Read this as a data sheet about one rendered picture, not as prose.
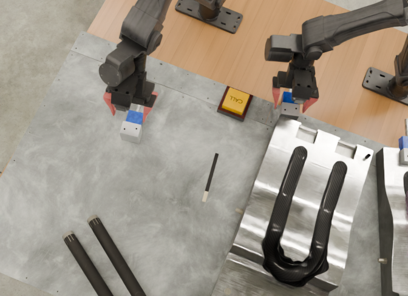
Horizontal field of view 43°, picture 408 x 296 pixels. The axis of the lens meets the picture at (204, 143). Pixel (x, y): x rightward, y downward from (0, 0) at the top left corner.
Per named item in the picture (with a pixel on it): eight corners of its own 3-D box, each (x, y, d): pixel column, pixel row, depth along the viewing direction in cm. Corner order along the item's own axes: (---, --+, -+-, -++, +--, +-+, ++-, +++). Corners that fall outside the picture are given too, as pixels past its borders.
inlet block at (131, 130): (133, 97, 146) (132, 88, 141) (151, 100, 146) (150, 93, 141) (121, 139, 142) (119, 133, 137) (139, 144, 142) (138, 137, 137)
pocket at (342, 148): (334, 141, 139) (339, 137, 136) (353, 148, 139) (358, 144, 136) (329, 156, 138) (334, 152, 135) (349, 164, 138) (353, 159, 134)
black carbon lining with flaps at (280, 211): (292, 145, 137) (300, 133, 128) (350, 167, 136) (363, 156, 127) (248, 271, 125) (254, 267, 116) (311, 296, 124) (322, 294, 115)
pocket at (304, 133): (297, 127, 140) (300, 122, 137) (316, 134, 140) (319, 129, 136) (291, 142, 139) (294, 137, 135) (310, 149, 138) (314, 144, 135)
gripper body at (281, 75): (315, 95, 136) (323, 71, 131) (277, 90, 136) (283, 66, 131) (314, 81, 141) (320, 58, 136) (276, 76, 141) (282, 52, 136)
